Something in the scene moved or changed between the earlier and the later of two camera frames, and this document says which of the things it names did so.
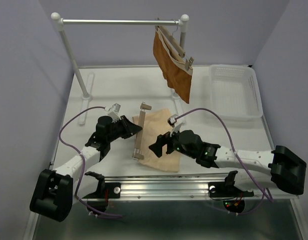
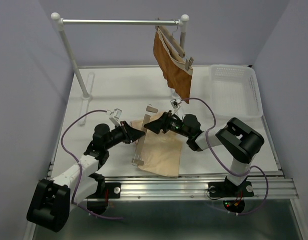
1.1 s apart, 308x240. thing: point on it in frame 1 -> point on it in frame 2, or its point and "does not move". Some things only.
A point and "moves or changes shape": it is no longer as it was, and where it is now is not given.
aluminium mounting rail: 177,187 does not move
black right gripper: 162,140 -> 162,122
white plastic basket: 234,91 does not move
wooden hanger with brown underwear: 177,69 does not move
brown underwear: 173,66 does not move
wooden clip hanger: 137,154 moves or changes shape
